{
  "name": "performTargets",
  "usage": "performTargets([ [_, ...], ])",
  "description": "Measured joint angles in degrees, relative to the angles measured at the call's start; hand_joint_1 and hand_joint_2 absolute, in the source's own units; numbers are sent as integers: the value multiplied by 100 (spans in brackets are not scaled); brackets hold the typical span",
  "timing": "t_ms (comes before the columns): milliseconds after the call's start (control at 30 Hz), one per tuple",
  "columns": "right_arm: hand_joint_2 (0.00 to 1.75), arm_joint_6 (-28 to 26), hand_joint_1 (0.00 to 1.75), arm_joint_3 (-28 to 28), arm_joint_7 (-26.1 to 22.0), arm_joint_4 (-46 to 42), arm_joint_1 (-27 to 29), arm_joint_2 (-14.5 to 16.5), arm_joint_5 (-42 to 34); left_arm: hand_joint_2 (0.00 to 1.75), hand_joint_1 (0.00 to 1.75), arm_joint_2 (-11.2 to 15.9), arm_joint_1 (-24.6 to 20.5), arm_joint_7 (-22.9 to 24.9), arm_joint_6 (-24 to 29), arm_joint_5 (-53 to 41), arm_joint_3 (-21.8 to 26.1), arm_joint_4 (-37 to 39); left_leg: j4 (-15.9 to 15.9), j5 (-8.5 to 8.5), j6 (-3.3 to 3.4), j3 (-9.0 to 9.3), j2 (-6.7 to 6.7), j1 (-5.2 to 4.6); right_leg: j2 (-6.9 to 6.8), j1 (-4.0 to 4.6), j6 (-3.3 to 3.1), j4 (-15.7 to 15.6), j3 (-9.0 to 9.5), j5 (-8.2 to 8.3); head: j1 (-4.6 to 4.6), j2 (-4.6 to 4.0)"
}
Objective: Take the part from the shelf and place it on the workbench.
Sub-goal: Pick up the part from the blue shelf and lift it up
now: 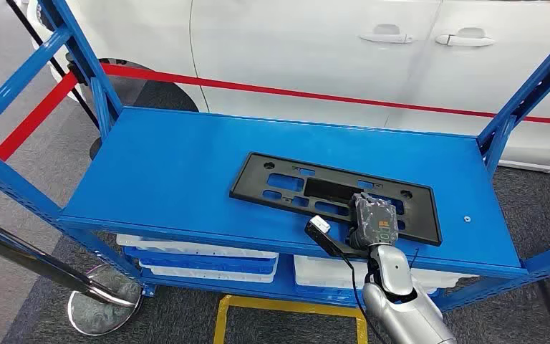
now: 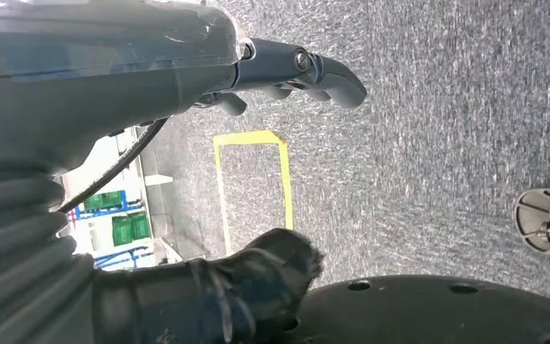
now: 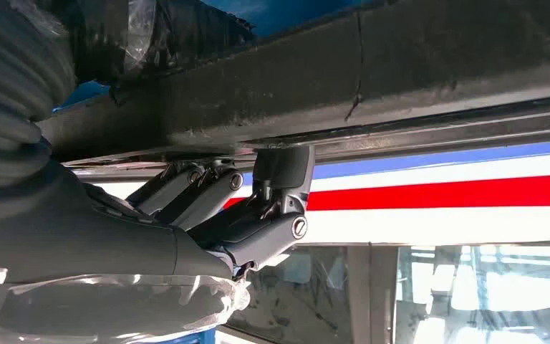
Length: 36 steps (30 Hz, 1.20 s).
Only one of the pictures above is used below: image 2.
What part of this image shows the green plastic crate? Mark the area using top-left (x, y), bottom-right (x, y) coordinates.
top-left (112, 216), bottom-right (134, 247)
top-left (84, 191), bottom-right (123, 212)
top-left (130, 212), bottom-right (152, 241)

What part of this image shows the yellow floor tape square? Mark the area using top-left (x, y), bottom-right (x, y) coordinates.
top-left (213, 130), bottom-right (295, 257)

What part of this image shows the black robot body shell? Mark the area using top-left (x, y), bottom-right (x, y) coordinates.
top-left (274, 274), bottom-right (550, 344)

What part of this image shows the thin black left hand cable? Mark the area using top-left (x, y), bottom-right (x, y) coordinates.
top-left (58, 118), bottom-right (169, 213)

